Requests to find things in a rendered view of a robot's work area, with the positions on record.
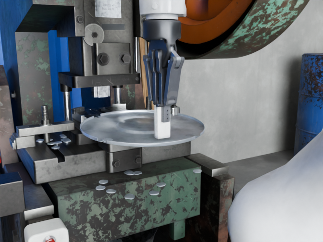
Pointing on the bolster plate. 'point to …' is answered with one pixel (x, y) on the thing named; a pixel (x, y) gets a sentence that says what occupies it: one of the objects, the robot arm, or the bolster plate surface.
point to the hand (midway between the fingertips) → (162, 121)
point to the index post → (174, 109)
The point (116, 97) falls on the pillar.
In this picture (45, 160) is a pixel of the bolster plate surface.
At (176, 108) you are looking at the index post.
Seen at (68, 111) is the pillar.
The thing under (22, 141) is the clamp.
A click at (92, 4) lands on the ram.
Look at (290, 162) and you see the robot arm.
